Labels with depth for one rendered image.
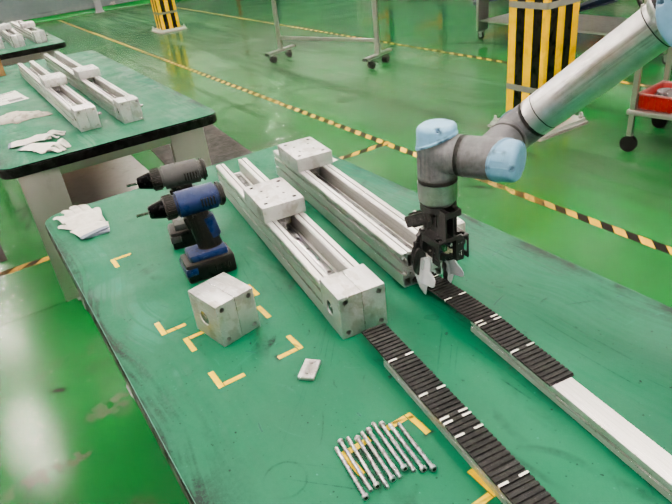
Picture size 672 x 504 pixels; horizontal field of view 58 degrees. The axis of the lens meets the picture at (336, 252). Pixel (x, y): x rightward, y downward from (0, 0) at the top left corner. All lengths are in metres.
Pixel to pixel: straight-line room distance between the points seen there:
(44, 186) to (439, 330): 1.97
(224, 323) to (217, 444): 0.27
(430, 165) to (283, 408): 0.50
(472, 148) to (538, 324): 0.37
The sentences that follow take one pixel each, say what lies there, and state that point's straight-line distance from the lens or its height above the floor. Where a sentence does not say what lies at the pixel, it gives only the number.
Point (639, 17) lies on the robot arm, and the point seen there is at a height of 1.31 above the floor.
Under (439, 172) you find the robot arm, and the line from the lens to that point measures 1.11.
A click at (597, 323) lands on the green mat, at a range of 1.24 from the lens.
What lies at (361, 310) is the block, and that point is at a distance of 1.17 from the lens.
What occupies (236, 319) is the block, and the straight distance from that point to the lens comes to 1.22.
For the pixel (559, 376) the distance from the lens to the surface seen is 1.06.
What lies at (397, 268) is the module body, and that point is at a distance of 1.33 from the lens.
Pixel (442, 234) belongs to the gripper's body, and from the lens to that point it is 1.16.
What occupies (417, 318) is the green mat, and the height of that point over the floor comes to 0.78.
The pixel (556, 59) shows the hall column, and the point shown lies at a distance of 4.41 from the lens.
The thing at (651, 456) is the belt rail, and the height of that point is 0.81.
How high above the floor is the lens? 1.51
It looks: 30 degrees down
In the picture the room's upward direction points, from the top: 7 degrees counter-clockwise
